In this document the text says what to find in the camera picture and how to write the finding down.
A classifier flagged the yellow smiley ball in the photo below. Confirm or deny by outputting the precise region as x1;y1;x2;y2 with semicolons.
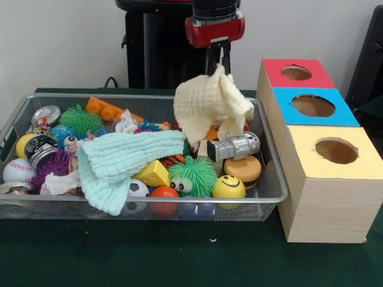
212;175;247;199

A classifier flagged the toy burger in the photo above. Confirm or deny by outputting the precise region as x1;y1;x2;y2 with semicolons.
223;155;263;190

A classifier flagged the silver toy camera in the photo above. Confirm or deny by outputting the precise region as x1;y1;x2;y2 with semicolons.
206;130;261;162

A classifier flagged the mint green waffle cloth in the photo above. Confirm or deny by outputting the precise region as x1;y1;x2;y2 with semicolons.
77;130;186;216

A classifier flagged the wooden box with three holes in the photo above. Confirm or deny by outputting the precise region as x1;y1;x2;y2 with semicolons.
256;58;383;245

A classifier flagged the cream waffle cloth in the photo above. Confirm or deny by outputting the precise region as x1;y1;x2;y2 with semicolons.
173;64;255;150

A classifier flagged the black metal stand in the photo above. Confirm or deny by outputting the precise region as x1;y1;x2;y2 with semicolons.
345;4;383;120

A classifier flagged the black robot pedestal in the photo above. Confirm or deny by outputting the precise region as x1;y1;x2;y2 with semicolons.
115;0;242;90

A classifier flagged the green spiky toy with eyes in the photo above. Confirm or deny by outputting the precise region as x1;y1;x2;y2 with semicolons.
168;155;218;198

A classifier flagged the white baseball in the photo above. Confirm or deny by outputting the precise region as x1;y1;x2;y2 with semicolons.
2;158;37;184

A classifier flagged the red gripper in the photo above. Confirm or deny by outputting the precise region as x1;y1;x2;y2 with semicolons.
184;10;246;75

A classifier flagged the green spiky ball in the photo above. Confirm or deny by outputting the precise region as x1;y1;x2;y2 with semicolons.
58;104;104;132

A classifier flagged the yellow cheese wedge toy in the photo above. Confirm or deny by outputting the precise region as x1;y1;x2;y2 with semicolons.
131;160;171;188

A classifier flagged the orange building block plate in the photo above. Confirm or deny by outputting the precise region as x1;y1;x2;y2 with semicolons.
86;96;144;123

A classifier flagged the dark green table cloth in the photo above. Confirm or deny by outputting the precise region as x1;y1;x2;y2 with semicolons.
0;87;383;287

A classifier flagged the metal mesh bin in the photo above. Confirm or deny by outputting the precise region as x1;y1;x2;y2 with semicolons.
0;93;290;222

